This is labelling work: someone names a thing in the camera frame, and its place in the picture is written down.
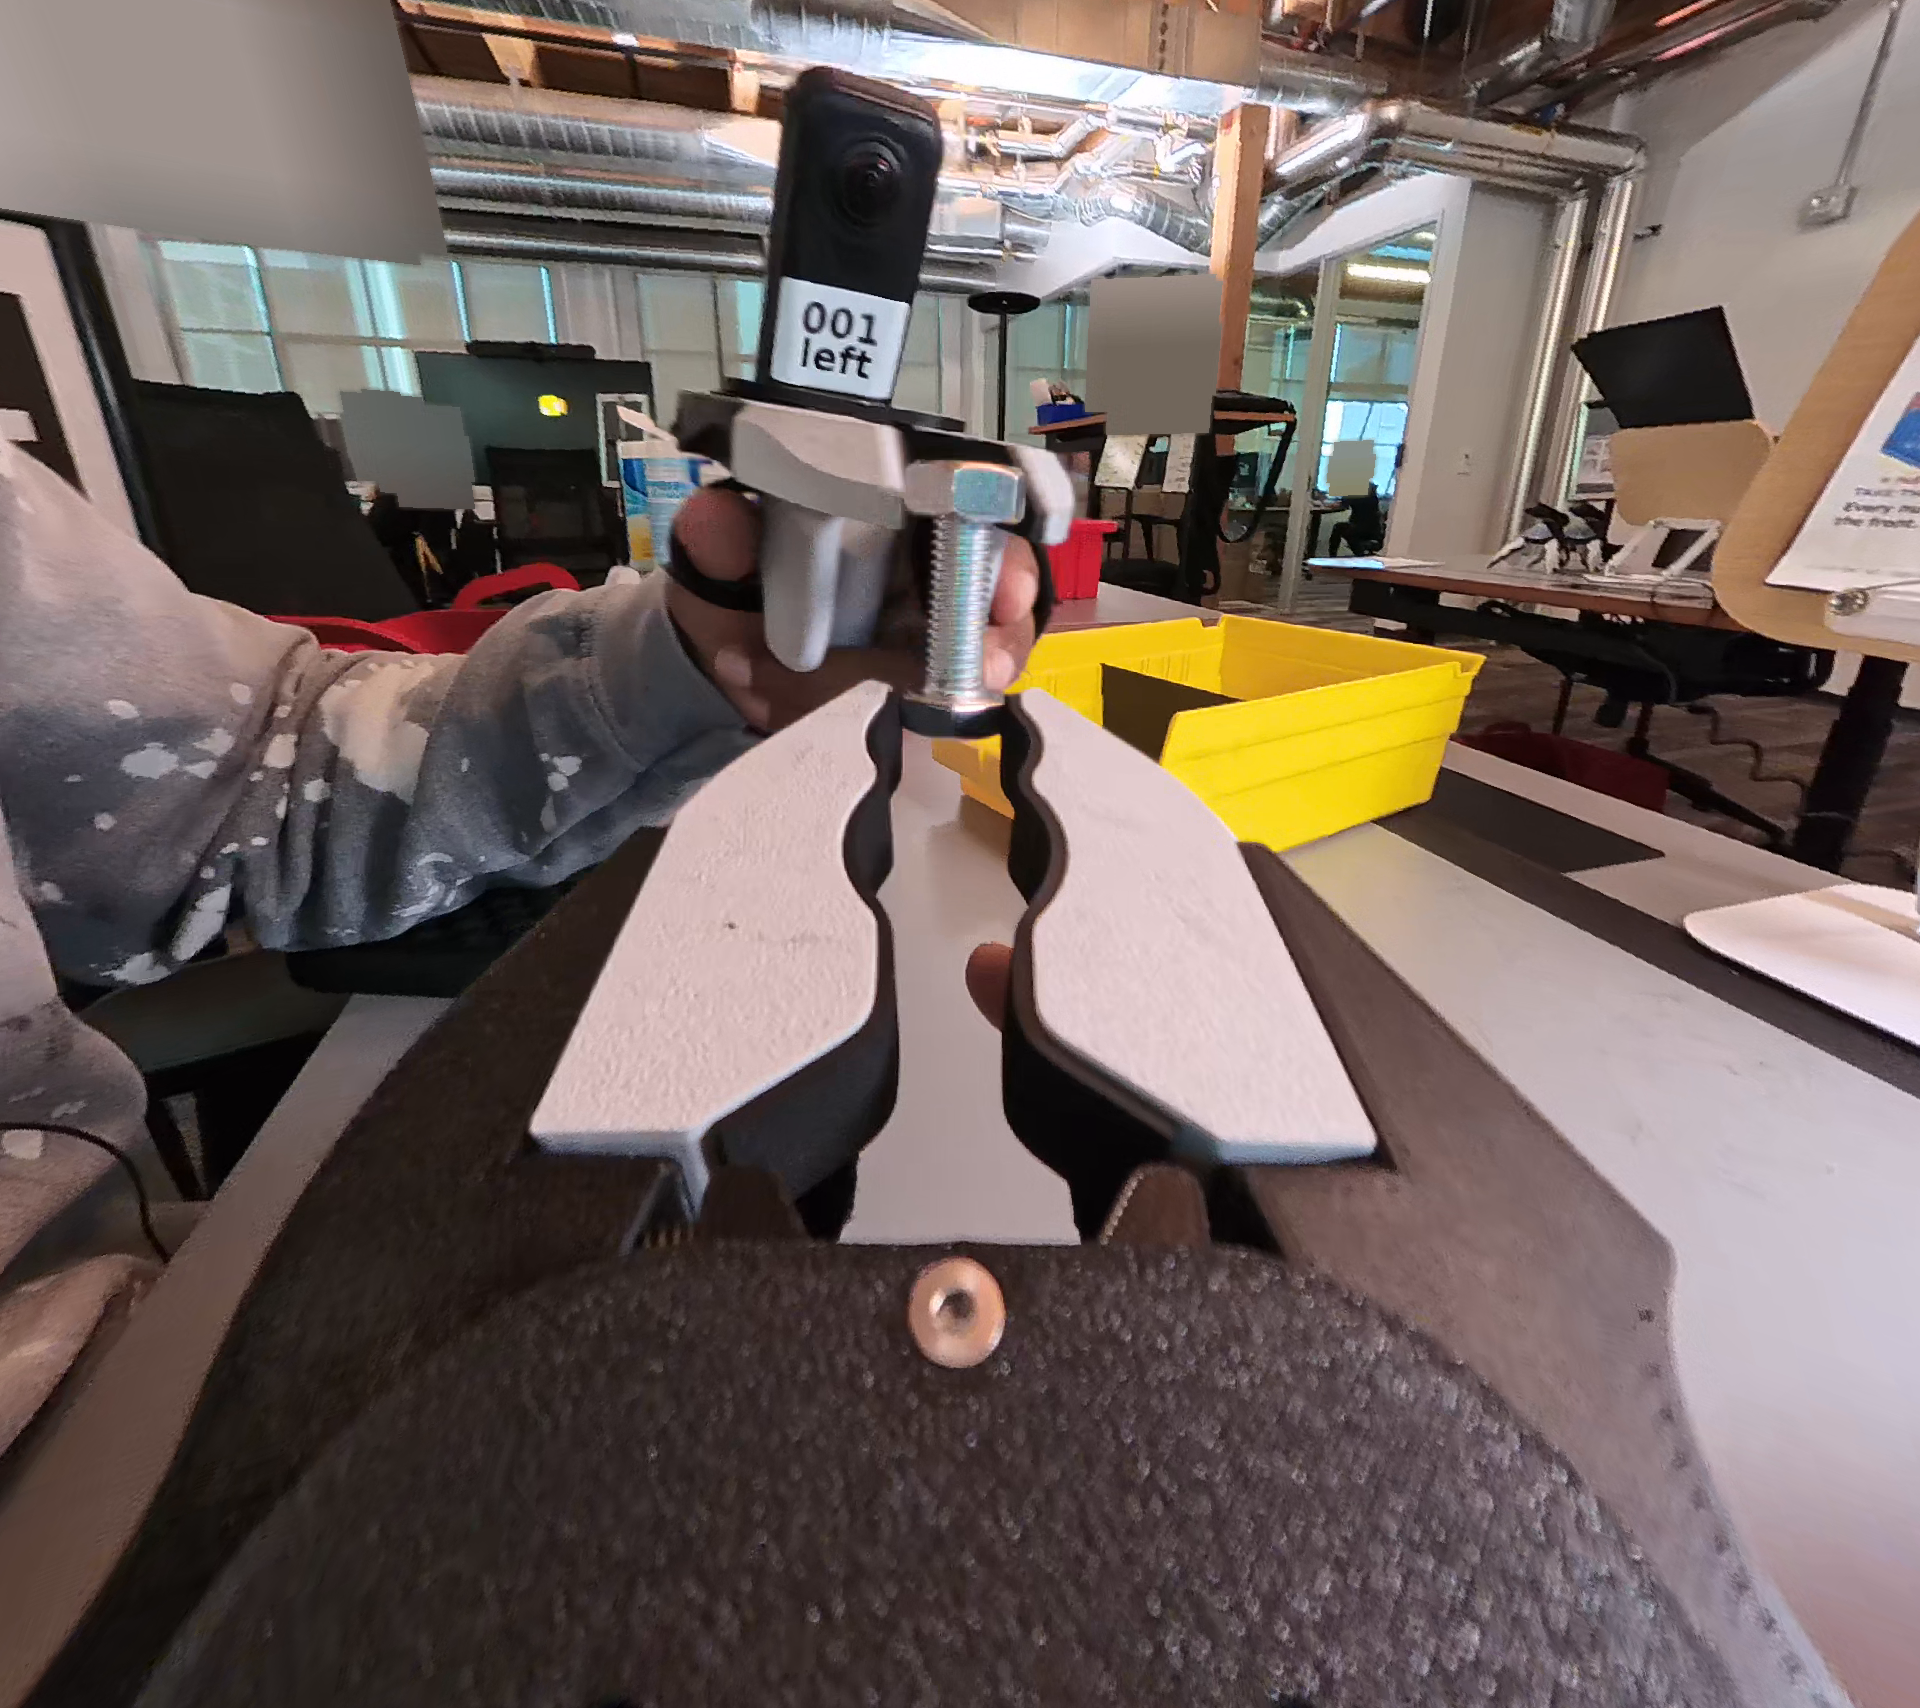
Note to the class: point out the yellow plastic bin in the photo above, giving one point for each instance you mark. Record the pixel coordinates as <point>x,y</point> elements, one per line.
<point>1320,718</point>

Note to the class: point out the black panel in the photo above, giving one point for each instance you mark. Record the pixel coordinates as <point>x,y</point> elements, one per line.
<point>255,493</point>

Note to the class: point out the printed paper sheet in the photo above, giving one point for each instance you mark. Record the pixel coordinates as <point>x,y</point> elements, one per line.
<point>1861,508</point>

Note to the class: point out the black monitor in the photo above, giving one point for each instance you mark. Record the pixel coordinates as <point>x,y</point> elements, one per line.
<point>1664,373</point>

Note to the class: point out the black bin divider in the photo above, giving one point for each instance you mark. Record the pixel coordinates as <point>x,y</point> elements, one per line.
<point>1154,710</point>

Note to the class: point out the white flat stand base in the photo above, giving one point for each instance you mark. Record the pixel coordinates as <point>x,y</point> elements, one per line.
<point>1814,959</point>

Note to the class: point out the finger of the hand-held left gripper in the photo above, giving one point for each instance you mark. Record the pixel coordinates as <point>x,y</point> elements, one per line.
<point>1053,508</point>
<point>819,463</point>

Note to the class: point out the cardboard piece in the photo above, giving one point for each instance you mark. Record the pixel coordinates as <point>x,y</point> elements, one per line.
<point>1689,470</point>

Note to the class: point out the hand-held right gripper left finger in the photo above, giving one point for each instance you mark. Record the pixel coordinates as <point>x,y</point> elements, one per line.
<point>720,959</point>

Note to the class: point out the black floor lamp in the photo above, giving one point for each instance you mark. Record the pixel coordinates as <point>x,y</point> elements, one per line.
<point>1008,302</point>

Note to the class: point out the instruction sheet on cardboard stand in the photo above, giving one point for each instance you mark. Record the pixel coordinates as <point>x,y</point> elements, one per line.
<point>1763,538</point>

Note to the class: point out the red plastic bin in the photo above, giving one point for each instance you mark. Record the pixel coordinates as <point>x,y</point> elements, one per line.
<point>1082,561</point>
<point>404,629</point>

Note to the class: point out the wooden background desk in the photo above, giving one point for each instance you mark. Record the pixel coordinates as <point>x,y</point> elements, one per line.
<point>1500,579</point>

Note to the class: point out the silver hex bolt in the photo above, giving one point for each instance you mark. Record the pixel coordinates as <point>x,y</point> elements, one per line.
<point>960,599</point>

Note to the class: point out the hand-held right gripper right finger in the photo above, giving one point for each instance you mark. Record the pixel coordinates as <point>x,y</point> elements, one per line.
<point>1171,972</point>

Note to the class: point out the person's grey speckled sweatshirt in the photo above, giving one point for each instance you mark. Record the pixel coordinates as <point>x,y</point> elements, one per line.
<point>44,1109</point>

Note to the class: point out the black office chair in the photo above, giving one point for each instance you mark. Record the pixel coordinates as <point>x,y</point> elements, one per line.
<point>1629,689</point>

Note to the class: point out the person's left hand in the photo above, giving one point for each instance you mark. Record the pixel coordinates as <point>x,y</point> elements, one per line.
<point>720,658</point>

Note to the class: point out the person's left forearm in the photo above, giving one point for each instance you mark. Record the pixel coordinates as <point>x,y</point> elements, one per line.
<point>375,778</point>

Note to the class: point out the blue white wipes canister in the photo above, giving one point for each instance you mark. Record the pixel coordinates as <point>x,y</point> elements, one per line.
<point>660,508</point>

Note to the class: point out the dark hex nut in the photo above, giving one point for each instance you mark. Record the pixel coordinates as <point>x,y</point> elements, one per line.
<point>953,715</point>

